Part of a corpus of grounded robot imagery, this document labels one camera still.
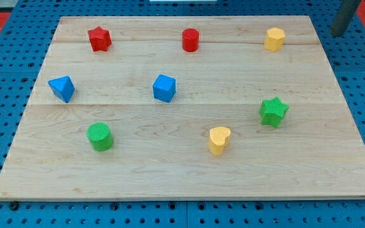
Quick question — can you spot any wooden board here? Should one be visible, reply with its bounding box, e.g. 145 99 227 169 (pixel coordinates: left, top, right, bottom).
0 16 365 201

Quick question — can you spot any yellow hexagon block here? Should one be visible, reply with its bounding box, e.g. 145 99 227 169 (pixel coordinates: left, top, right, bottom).
264 27 285 51

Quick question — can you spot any blue cube block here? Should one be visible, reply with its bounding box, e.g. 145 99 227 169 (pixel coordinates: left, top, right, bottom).
152 75 176 103

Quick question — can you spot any yellow heart block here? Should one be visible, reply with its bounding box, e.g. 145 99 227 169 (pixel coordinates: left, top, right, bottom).
208 127 231 156

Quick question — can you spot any red cylinder block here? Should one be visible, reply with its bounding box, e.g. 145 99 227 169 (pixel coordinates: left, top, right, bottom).
182 28 200 52

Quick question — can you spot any green cylinder block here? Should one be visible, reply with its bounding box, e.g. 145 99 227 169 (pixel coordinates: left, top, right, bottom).
86 122 113 151

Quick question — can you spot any green star block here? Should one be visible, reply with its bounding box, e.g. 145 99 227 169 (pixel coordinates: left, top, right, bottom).
259 97 289 128

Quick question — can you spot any red star block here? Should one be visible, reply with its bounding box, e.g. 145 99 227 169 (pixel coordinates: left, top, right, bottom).
87 26 112 51

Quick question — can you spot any blue triangle block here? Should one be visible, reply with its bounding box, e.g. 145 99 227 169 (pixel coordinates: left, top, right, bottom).
48 75 75 103

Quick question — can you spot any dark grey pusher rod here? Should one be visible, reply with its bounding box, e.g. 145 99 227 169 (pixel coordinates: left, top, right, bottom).
330 0 361 37

